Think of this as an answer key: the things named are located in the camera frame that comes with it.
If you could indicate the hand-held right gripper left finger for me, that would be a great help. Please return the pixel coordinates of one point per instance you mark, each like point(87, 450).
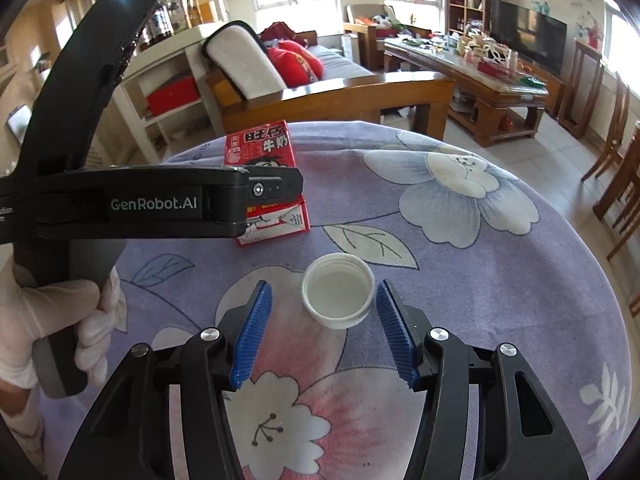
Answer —
point(252, 335)

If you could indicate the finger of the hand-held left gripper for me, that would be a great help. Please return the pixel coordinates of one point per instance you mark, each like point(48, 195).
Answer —
point(275, 185)

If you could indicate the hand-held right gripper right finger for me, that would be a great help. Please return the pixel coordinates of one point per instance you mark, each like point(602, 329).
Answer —
point(395, 335)

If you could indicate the red milk carton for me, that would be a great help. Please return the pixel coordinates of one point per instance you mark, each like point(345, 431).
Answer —
point(260, 145)

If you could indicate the white bottle cap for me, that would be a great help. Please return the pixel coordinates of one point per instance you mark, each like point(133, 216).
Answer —
point(337, 292)

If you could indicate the person's left forearm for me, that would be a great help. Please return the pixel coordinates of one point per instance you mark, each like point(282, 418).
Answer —
point(20, 425)

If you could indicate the person's left hand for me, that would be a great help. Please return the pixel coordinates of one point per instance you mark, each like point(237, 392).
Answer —
point(30, 310)

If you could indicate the wooden sofa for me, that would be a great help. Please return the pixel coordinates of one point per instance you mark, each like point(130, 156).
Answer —
point(350, 92)

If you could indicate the red cushion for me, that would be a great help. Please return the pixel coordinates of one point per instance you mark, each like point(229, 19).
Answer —
point(295, 65)

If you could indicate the white back cushion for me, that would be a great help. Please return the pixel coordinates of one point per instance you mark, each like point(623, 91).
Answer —
point(240, 60)

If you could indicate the red storage box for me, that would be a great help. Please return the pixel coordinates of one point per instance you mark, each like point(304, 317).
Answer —
point(172, 97)

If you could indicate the white paper bag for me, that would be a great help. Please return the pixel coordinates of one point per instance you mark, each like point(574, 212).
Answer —
point(351, 49)

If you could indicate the white shelf unit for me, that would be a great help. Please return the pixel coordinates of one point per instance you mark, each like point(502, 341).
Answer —
point(165, 55)

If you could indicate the wooden armchair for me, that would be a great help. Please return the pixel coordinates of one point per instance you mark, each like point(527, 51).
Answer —
point(367, 35)

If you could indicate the plush toy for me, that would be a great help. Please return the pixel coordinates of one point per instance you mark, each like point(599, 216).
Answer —
point(387, 21)

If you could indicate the wooden coffee table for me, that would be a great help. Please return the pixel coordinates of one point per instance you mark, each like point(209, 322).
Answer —
point(500, 100)

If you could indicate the flat red box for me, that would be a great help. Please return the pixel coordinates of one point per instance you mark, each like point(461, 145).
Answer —
point(491, 67)

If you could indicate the white basket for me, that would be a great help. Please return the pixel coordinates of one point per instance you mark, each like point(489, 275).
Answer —
point(482, 47)

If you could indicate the wooden dining chair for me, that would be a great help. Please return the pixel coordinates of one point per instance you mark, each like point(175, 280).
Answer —
point(625, 185)
point(620, 105)

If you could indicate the green tray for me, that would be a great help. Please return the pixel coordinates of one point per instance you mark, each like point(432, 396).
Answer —
point(532, 80)

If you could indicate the wooden television stand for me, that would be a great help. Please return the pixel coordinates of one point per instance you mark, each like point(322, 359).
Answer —
point(555, 95)

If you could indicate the black television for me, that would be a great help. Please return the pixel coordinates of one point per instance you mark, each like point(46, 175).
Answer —
point(530, 35)

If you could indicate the wooden plant stand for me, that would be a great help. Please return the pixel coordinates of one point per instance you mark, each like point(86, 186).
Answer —
point(585, 60)

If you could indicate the red flower pot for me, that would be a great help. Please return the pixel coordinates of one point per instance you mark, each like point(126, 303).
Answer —
point(592, 35)

